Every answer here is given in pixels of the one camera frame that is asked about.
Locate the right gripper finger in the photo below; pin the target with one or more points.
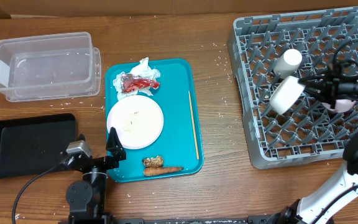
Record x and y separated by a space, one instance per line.
314 94
308 80

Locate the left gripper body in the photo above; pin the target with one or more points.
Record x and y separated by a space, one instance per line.
104 164

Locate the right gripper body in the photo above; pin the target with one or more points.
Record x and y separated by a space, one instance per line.
336 89

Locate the small white bowl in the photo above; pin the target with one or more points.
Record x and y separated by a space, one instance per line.
286 94

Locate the large white plate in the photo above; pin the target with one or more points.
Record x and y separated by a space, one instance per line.
138 121

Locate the white cup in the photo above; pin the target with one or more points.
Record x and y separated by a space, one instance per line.
288 63

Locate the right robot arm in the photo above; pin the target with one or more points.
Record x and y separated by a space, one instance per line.
342 186

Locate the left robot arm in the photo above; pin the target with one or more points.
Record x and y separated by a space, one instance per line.
86 197

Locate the grey dishwasher rack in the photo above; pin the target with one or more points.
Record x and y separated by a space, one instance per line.
307 132

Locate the carrot piece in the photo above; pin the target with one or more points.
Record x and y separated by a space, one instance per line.
154 171

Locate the brown food scrap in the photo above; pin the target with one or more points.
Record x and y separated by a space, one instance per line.
157 161

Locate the black rectangular tray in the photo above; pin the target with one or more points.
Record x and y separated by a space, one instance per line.
30 146

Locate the red snack wrapper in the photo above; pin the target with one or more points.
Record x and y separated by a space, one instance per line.
132 83

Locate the teal serving tray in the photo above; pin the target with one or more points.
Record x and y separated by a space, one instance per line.
176 142

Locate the clear plastic storage bin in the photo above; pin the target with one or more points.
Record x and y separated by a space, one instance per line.
48 67

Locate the crumpled white tissue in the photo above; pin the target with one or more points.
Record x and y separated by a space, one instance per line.
141 70

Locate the wooden chopstick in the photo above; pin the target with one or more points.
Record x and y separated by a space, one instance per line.
193 126

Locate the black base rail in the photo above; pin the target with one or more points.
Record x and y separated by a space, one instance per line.
252 219

